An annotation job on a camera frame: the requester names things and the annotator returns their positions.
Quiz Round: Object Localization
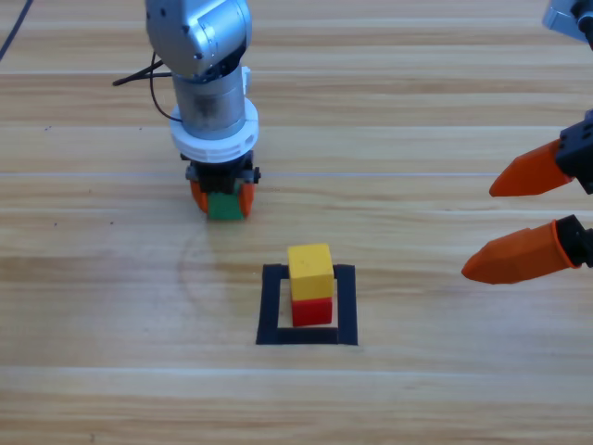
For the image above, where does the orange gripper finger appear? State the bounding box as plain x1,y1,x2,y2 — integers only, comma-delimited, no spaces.
489,109,593,198
461,215,593,286

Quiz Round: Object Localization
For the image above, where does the yellow wooden cube block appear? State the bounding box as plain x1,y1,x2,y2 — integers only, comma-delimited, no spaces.
286,243,335,301

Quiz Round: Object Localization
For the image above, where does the red wooden cube block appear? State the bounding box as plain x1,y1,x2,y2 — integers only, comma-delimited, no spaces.
290,296,334,327

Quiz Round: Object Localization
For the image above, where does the black tape square outline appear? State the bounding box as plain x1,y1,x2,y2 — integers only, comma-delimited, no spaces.
256,263,360,347

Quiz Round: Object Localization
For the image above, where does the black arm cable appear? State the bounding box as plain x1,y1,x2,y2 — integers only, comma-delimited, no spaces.
0,0,184,122

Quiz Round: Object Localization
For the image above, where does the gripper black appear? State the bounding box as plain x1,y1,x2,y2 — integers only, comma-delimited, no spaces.
184,155,263,218

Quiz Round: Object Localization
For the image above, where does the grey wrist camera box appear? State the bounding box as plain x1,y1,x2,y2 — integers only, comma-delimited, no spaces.
541,0,586,44

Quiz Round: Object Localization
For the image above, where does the green wooden cube block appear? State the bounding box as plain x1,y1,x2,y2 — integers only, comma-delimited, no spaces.
207,180,246,222

